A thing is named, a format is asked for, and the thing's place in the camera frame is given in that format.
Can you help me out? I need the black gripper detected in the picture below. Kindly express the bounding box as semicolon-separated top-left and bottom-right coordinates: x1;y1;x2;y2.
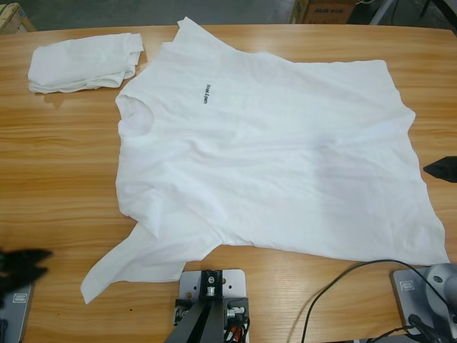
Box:
0;249;54;308

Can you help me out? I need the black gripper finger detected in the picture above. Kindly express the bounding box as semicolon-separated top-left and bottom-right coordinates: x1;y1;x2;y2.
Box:
423;155;457;179

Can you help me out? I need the white Unitree print t-shirt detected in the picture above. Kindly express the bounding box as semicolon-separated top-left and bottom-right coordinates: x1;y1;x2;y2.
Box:
80;16;451;304

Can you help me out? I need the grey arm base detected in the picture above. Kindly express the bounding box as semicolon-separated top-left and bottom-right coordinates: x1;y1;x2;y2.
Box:
388;263;457;337
0;282;36;343

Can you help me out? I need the cardboard box with AUX print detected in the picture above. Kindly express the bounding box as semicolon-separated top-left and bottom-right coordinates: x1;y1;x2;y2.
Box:
306;0;358;24

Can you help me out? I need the wooden crate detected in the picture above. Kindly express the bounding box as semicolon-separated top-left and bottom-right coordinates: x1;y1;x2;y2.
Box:
0;2;36;35

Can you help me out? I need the long thin black cable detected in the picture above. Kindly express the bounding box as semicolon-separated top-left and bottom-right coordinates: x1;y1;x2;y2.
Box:
305;259;428;343

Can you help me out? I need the white mount block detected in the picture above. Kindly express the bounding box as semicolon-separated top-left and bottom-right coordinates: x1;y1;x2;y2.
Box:
178;269;248;322

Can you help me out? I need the black metal frame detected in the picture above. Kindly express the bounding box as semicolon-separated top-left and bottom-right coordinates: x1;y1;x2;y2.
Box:
419;0;457;35

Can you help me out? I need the black base plug cable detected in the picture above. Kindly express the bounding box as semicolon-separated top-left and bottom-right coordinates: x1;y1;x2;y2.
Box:
371;314;457;343

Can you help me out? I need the white metal frame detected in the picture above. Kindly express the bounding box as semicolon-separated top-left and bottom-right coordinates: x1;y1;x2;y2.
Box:
369;0;403;26

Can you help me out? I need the dark camera post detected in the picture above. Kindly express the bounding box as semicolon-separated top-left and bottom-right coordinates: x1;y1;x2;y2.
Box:
166;270;229;343

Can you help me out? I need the black bracket with connectors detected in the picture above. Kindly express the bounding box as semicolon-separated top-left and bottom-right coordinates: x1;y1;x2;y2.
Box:
174;295;251;343

